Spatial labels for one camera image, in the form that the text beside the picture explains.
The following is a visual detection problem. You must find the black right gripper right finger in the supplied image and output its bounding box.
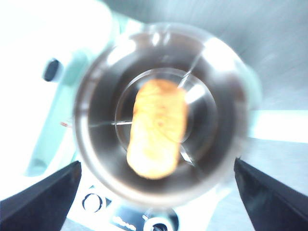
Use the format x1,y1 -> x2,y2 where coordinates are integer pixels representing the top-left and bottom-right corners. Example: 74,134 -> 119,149
234,157 -> 308,231

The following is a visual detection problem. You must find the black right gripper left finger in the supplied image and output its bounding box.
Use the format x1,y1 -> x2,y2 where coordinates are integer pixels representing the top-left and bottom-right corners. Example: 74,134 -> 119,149
0,160 -> 82,231

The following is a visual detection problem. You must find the brown potato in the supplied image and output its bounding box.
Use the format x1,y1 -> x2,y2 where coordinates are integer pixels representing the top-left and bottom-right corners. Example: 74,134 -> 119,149
126,79 -> 189,180

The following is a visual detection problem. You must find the silver control knob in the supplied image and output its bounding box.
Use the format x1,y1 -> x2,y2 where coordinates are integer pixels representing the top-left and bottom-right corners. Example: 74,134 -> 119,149
143,208 -> 179,231
81,191 -> 107,214

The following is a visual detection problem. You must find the mint green breakfast machine base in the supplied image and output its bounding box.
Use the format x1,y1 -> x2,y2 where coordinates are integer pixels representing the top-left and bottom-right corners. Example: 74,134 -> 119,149
24,19 -> 263,231

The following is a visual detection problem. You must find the mint green griddle cover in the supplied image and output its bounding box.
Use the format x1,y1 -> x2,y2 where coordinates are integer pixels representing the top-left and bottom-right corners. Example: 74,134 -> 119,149
0,0 -> 118,179

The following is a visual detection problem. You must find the mint green pot with handle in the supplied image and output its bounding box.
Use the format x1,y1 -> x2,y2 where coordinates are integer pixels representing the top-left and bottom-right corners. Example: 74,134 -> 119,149
73,22 -> 308,210

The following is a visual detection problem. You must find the chrome griddle cover handle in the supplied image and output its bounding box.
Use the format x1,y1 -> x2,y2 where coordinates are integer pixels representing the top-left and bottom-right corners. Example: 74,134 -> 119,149
42,59 -> 61,82

